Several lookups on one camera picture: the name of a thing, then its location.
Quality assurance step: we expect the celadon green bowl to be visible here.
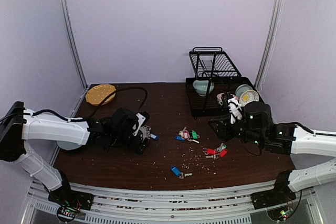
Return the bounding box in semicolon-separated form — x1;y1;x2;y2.
193;80;215;97

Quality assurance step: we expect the red key tag bunch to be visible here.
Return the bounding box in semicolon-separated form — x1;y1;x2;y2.
202;143;228;159

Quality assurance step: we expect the pink patterned bowl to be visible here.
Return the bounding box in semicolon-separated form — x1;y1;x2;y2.
217;92;238;106

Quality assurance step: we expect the pale green bowl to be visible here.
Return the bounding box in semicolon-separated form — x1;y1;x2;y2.
235;84;253;98

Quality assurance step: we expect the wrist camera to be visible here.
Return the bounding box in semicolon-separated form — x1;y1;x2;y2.
221;92;243;124
132;111;150;136

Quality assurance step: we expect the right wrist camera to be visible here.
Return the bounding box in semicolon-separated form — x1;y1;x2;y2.
221;92;243;124

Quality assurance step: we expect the yellow flower plate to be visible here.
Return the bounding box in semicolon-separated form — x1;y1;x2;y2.
239;90;259;106

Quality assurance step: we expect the black wire dish rack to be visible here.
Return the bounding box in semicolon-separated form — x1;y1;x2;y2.
185;47;255;118

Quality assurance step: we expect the metal disc with key rings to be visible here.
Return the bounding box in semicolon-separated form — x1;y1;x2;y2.
140;125;151;140

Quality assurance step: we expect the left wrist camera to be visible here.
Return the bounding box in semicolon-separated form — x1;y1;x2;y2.
132;111;150;136

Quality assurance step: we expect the light blue plate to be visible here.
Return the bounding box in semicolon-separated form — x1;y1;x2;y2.
57;141;81;151

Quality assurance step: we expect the blue key tag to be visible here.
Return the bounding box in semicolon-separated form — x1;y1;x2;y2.
150;134;159;141
170;166;193;179

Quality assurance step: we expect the right aluminium frame post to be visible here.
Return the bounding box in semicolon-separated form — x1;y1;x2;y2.
254;0;284;91

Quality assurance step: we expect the left aluminium frame post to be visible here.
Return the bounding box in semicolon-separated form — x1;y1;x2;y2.
60;0;88;89

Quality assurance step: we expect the mixed colour key tag bunch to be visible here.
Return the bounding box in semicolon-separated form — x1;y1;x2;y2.
175;127;200;144

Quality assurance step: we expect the yellow dotted plate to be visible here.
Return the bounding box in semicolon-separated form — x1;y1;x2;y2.
85;84;116;106

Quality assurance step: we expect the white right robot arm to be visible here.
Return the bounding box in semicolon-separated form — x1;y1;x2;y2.
208;102;335;204

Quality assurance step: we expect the aluminium frame post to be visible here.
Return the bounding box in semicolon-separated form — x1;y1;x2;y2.
60;0;88;89
254;0;284;91

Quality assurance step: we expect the aluminium front rail base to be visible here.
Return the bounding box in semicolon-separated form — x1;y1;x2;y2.
19;180;325;223

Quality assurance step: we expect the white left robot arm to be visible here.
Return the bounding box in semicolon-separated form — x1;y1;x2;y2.
1;101;151;205

